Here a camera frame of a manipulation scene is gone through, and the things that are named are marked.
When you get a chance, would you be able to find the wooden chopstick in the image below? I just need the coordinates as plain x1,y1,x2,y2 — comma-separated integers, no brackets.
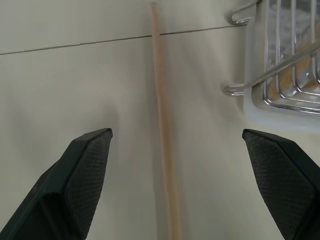
150,2,183,240

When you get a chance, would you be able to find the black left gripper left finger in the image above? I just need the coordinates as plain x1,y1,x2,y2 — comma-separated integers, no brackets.
0,128,113,240

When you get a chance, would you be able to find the chrome wire basket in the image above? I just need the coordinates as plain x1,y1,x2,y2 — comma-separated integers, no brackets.
220,0,320,112

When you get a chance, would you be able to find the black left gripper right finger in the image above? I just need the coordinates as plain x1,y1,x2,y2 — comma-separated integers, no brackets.
241,128,320,240

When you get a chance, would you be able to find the white plastic drip tray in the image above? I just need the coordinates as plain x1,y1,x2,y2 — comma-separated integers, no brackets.
243,0,320,135

